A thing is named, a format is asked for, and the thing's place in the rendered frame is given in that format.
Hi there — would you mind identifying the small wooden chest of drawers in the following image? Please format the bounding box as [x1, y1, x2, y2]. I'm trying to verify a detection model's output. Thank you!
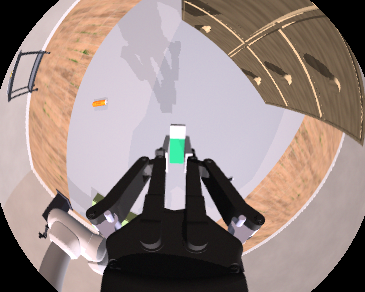
[182, 0, 365, 146]

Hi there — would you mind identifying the orange cylinder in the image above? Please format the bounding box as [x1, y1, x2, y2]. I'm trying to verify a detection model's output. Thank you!
[93, 100, 108, 107]

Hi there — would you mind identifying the brown wooden drawer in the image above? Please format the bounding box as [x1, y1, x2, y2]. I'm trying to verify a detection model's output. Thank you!
[283, 15, 363, 139]
[200, 0, 318, 36]
[231, 46, 287, 106]
[188, 0, 271, 41]
[184, 1, 244, 54]
[249, 28, 322, 117]

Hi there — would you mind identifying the white and green eraser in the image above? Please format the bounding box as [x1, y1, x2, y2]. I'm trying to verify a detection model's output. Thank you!
[170, 124, 186, 164]

